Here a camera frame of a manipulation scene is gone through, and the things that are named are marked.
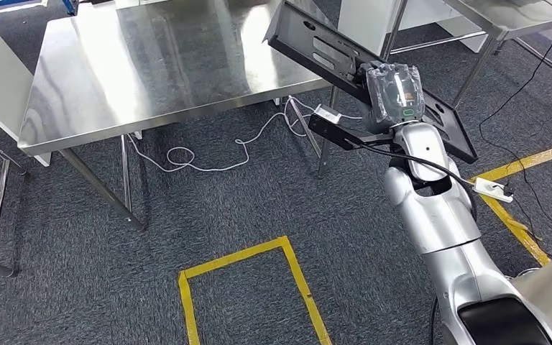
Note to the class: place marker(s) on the black plastic plate bracket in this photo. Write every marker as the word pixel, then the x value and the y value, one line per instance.
pixel 290 28

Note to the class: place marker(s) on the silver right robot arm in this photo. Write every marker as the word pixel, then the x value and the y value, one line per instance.
pixel 447 224

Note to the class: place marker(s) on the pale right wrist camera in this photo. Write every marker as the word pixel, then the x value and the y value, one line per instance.
pixel 326 114

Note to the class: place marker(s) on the yellow floor tape square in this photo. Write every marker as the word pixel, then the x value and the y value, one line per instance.
pixel 511 224
pixel 233 259

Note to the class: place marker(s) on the stainless steel workbench table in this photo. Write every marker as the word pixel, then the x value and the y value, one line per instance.
pixel 161 71

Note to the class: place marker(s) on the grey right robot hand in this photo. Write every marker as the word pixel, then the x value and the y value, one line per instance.
pixel 395 95

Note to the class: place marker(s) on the white power strip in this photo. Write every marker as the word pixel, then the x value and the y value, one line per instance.
pixel 490 188

